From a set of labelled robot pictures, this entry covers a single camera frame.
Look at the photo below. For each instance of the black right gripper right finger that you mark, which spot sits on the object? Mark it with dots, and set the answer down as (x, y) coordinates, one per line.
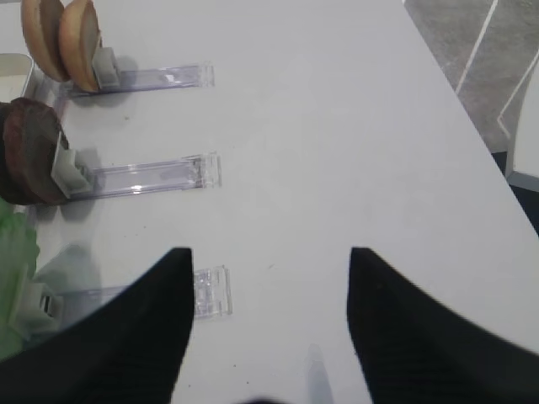
(412, 349)

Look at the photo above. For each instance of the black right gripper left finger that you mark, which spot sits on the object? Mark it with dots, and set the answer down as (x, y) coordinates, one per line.
(129, 351)

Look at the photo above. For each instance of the clear lettuce rack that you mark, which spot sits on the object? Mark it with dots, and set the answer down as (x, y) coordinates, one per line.
(40, 307)

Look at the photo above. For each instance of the green lettuce leaf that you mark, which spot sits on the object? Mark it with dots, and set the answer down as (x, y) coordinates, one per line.
(19, 251)

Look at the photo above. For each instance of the rear brown meat patty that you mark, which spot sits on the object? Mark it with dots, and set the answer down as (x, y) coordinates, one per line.
(10, 191)

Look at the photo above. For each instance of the brown meat patty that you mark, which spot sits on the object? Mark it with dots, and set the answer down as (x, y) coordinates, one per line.
(10, 191)
(32, 131)

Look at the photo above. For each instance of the front brown meat patty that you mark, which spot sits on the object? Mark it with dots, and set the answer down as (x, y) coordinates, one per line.
(32, 131)

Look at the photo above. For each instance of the clear bread rack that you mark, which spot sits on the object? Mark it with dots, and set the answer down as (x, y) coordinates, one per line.
(111, 79)

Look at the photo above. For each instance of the front bread bun slice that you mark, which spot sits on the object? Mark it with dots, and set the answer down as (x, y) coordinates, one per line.
(79, 38)

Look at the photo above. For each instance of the bread bun slice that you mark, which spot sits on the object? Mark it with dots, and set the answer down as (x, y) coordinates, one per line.
(40, 20)
(79, 38)

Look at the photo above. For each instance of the rear bread bun slice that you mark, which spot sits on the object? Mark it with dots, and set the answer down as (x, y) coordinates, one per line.
(40, 20)

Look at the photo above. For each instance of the clear patty rack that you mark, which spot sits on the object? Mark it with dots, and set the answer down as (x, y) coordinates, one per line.
(79, 182)

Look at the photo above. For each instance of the white chair edge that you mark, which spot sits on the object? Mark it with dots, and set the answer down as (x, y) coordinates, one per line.
(522, 161)

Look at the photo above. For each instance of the cream white tray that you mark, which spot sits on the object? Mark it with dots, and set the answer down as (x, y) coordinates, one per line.
(18, 77)

